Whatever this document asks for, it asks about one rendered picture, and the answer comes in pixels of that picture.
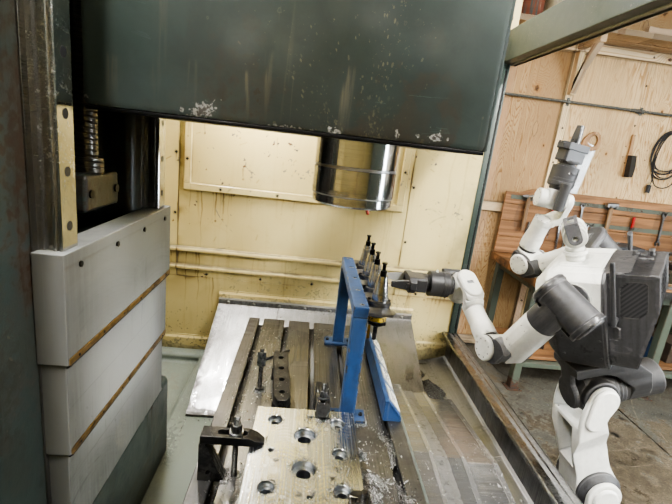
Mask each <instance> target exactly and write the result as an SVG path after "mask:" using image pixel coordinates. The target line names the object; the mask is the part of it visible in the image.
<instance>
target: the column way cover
mask: <svg viewBox="0 0 672 504"><path fill-rule="evenodd" d="M170 215H171V206H169V205H165V206H164V207H162V208H160V209H157V208H150V207H149V208H145V207H143V208H141V209H138V210H136V211H133V212H131V213H128V214H126V215H123V216H121V217H118V218H116V219H113V220H111V221H108V222H106V223H103V224H101V225H98V226H96V227H93V228H91V229H88V230H86V231H83V232H81V233H78V234H77V236H78V245H77V246H75V247H73V248H71V249H69V250H66V251H64V252H60V251H54V250H36V251H34V252H31V253H30V260H31V275H32V291H33V306H34V322H35V337H36V353H37V364H40V365H41V375H42V392H43V408H44V424H45V440H46V454H48V455H49V466H50V483H51V499H52V504H92V503H93V501H94V500H95V498H96V497H97V495H98V493H99V492H100V490H101V488H102V487H103V485H104V483H105V482H106V480H107V478H108V477H109V475H110V474H111V472H112V470H113V469H114V467H115V465H116V464H117V462H118V460H119V459H120V457H121V455H122V454H123V452H124V451H125V449H126V447H127V446H128V444H129V442H130V441H131V439H132V437H133V436H134V434H135V432H136V430H137V429H138V427H139V425H140V424H141V422H142V421H143V419H144V417H145V416H146V414H147V413H148V411H149V409H150V408H151V406H152V404H153V403H154V401H155V400H156V398H157V396H158V395H159V393H160V391H161V377H162V338H163V337H164V335H165V333H166V329H165V315H166V277H167V276H168V275H169V274H170V269H169V268H170Z"/></svg>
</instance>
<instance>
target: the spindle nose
mask: <svg viewBox="0 0 672 504"><path fill-rule="evenodd" d="M400 148H401V146H394V145H386V144H377V143H369V142H361V141H352V140H344V139H335V138H326V137H317V144H316V154H315V164H314V174H313V184H312V190H313V194H312V198H313V199H314V200H315V201H316V202H318V203H321V204H325V205H329V206H334V207H339V208H346V209H354V210H366V211H383V210H387V209H389V208H390V207H391V201H392V199H393V195H394V188H395V181H396V175H397V174H396V171H397V168H398V161H399V154H400Z"/></svg>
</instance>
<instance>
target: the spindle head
mask: <svg viewBox="0 0 672 504"><path fill-rule="evenodd" d="M515 5H516V0H81V21H82V54H83V88H84V100H85V102H86V103H87V104H88V105H85V108H86V109H93V110H101V111H108V112H116V113H123V114H131V115H138V116H146V117H153V118H162V119H169V120H176V121H185V122H193V123H201V124H210V125H218V126H227V127H235V128H243V129H252V130H260V131H268V132H277V133H285V134H294V135H302V136H310V137H326V138H335V139H344V140H352V141H361V142H369V143H377V144H386V145H394V146H401V147H403V148H411V149H419V150H429V151H439V152H449V153H459V154H469V155H479V156H483V154H484V153H483V152H486V151H487V147H488V141H489V139H490V131H491V126H492V121H493V116H494V111H495V106H496V101H497V96H498V91H499V86H500V81H501V76H502V70H503V65H504V60H505V55H506V50H507V45H508V40H509V35H510V30H511V25H512V21H513V18H514V16H513V15H514V10H515Z"/></svg>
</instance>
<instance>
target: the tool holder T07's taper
mask: <svg viewBox="0 0 672 504"><path fill-rule="evenodd" d="M371 299H372V300H373V301H375V302H379V303H386V302H388V276H385V277H384V276H380V274H379V275H378V278H377V281H376V284H375V287H374V291H373V294H372V297H371Z"/></svg>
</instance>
